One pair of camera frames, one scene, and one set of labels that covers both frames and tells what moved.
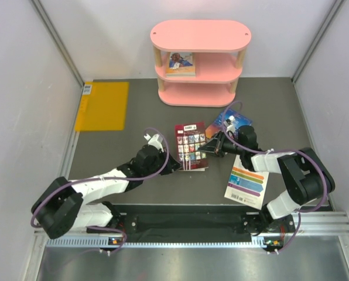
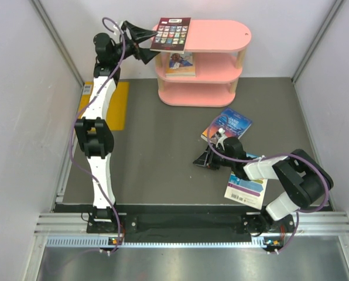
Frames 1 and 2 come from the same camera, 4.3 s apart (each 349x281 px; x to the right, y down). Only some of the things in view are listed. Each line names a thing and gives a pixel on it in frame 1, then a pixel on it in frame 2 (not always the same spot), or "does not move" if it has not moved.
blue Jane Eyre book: [228, 122] does not move
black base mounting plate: [167, 223] does not move
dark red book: [189, 137] to [172, 36]
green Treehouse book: [180, 75] does not move
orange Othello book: [181, 62] does not move
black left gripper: [163, 156] to [137, 35]
